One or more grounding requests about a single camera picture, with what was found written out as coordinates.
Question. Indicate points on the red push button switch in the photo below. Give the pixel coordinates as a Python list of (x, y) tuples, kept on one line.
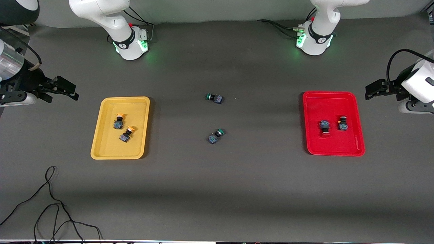
[(343, 127), (324, 125)]

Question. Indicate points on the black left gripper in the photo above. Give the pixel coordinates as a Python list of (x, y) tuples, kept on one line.
[(393, 87)]

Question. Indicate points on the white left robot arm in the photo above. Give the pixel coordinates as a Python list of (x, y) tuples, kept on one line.
[(322, 30)]

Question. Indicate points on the yellow push button switch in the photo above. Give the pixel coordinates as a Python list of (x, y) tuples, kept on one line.
[(124, 137), (118, 125)]

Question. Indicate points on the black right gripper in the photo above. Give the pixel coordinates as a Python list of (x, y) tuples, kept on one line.
[(30, 80)]

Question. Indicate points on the yellow plastic tray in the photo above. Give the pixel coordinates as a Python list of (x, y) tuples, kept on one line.
[(108, 145)]

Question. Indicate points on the red plastic tray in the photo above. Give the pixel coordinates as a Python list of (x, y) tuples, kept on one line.
[(334, 142)]

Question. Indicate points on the green push button switch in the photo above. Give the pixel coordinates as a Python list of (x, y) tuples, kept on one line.
[(214, 138), (217, 99)]

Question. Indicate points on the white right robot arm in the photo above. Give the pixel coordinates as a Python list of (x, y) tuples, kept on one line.
[(101, 10)]

